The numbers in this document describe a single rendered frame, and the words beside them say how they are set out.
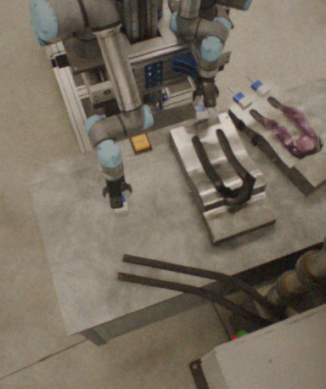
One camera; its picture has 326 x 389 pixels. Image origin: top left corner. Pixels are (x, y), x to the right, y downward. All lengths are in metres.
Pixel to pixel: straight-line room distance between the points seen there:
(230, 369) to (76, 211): 1.03
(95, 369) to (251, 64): 2.16
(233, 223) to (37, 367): 1.34
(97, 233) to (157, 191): 0.30
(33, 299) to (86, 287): 0.90
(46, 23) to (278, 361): 1.06
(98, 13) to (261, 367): 1.03
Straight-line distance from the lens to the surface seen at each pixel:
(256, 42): 3.46
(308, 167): 1.92
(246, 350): 1.11
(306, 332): 1.14
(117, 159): 1.46
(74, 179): 1.96
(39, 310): 2.67
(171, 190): 1.91
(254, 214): 1.84
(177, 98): 2.83
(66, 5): 1.42
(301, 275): 1.36
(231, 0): 1.93
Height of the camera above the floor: 2.56
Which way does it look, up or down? 65 degrees down
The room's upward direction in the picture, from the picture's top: 1 degrees clockwise
